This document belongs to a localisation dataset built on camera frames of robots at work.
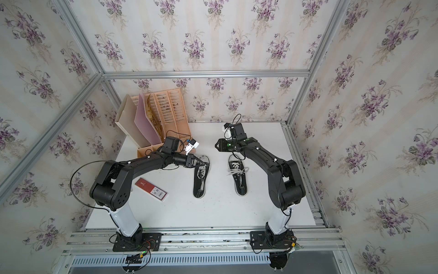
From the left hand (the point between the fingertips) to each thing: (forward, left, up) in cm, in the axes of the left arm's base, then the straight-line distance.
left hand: (203, 165), depth 84 cm
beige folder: (+18, +39, +15) cm, 46 cm away
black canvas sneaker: (+2, -18, -8) cm, 20 cm away
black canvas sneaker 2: (-2, +1, -7) cm, 7 cm away
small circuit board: (-37, +28, -15) cm, 49 cm away
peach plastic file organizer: (+44, +25, -9) cm, 51 cm away
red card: (-8, +27, -11) cm, 30 cm away
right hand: (+12, -8, +2) cm, 14 cm away
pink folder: (+22, +34, +7) cm, 41 cm away
